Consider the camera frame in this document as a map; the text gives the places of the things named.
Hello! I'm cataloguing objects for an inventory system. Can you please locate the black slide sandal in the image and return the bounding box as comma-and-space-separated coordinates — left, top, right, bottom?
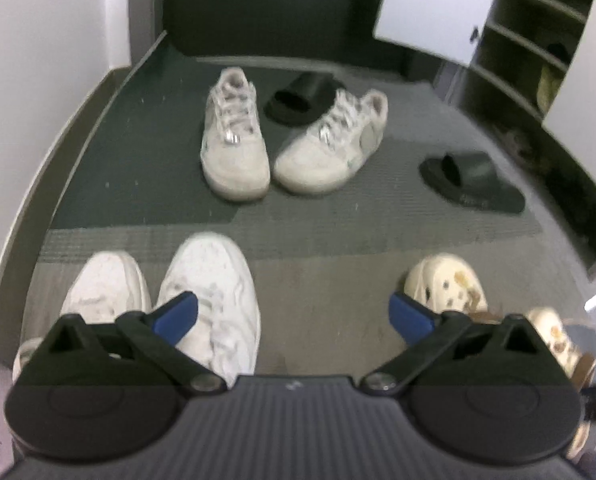
264, 72, 346, 127
419, 151, 526, 216

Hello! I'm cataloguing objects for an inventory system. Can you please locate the dark door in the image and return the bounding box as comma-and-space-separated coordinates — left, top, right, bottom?
163, 0, 409, 63

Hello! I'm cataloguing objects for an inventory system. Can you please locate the chunky white lace-up sneaker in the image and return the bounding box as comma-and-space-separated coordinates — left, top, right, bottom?
155, 232, 261, 388
13, 251, 153, 381

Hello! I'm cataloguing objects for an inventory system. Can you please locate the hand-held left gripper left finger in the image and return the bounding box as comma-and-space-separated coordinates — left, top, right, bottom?
28, 291, 226, 395

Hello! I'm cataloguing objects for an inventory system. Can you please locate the cream clog with brown strap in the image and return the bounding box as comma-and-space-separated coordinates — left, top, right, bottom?
404, 253, 489, 318
523, 306, 596, 463

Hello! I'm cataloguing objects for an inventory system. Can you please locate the worn white sneaker silver tag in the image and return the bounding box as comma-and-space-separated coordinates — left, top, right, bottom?
200, 66, 271, 202

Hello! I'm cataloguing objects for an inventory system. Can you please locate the dark worn shoe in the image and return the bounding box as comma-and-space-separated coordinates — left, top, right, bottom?
498, 125, 549, 166

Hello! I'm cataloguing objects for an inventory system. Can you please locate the white sneaker with grey swoosh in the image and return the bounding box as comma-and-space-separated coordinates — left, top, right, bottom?
273, 89, 389, 196

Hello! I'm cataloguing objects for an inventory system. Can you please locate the grey shoe cabinet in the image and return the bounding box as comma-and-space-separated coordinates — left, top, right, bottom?
458, 0, 596, 266

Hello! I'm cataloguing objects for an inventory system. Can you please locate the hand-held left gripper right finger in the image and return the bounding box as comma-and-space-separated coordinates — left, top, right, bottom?
360, 292, 564, 393

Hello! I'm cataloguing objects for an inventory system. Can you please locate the yellow-green shoe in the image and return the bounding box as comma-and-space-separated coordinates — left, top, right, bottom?
537, 62, 561, 113

